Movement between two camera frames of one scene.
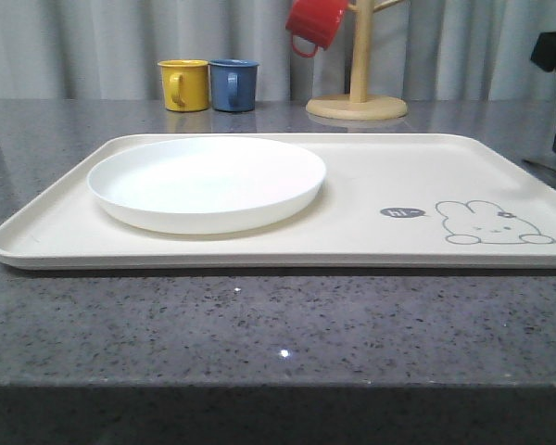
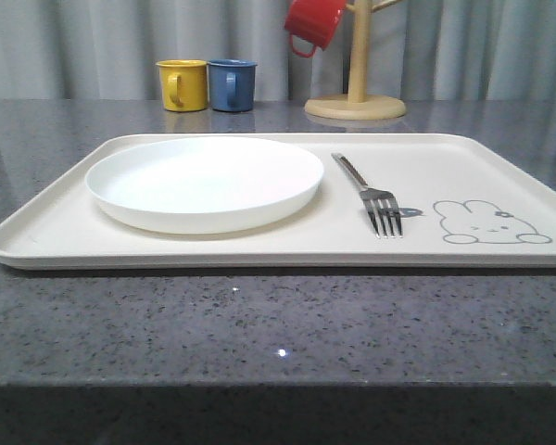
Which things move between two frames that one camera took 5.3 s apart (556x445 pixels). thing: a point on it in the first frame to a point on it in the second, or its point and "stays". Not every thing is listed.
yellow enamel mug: (185, 83) stays
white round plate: (206, 184) stays
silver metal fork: (552, 175) to (381, 203)
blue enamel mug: (233, 84) stays
